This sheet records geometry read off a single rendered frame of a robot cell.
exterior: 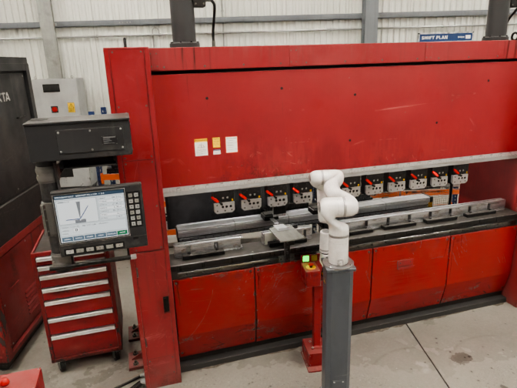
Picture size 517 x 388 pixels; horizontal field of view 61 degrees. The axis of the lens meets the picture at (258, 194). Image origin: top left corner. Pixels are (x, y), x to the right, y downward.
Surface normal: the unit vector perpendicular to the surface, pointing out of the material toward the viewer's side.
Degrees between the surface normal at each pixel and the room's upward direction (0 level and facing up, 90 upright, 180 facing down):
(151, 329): 90
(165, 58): 90
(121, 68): 90
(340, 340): 90
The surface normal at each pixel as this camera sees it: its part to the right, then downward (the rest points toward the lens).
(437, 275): 0.28, 0.27
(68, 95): 0.06, 0.29
